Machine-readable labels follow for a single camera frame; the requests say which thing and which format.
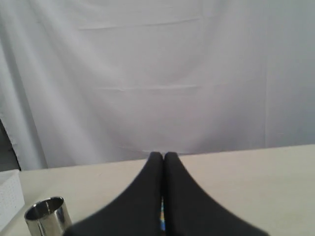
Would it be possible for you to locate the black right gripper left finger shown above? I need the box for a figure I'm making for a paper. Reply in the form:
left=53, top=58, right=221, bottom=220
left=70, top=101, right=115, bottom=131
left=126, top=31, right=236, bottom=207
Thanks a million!
left=64, top=152, right=163, bottom=236

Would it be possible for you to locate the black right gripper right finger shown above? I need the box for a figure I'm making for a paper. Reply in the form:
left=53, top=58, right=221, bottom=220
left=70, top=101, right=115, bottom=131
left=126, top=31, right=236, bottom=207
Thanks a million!
left=163, top=152, right=267, bottom=236

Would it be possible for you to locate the blue Lay's chips bag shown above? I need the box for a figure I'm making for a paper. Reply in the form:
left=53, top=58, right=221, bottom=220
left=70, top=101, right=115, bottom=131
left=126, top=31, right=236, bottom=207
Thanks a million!
left=160, top=198, right=165, bottom=233

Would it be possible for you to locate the silver metal cup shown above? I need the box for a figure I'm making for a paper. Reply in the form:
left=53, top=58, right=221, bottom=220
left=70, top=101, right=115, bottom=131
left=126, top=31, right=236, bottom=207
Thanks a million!
left=24, top=197, right=72, bottom=236

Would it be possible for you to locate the white perforated plastic basket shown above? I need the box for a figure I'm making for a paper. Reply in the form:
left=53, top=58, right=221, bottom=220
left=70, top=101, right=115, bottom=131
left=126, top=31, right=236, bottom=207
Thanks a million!
left=0, top=169, right=25, bottom=231

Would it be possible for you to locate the white backdrop curtain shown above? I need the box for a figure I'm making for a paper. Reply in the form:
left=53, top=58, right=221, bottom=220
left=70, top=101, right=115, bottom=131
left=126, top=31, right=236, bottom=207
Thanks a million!
left=0, top=0, right=315, bottom=170

